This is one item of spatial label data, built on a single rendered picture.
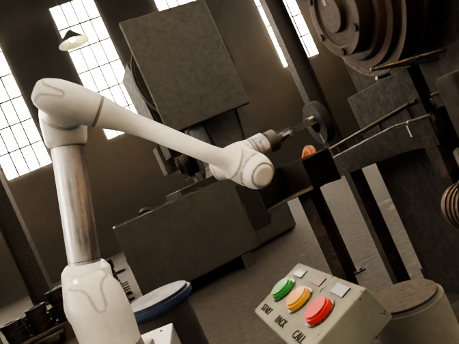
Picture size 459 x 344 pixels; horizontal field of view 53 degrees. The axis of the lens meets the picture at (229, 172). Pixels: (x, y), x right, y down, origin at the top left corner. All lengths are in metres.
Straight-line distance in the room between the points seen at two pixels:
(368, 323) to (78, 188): 1.10
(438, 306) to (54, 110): 1.07
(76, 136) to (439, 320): 1.14
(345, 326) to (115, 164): 10.89
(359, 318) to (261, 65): 11.74
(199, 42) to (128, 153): 7.43
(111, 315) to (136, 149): 10.16
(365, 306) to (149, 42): 3.68
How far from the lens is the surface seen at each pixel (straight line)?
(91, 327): 1.32
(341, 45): 1.55
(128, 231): 3.62
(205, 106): 4.02
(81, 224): 1.50
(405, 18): 1.41
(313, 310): 0.59
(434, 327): 0.75
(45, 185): 11.54
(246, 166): 1.33
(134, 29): 4.13
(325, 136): 1.60
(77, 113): 1.37
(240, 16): 12.53
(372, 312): 0.58
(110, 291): 1.32
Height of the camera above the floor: 0.81
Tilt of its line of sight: 1 degrees down
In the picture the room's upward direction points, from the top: 24 degrees counter-clockwise
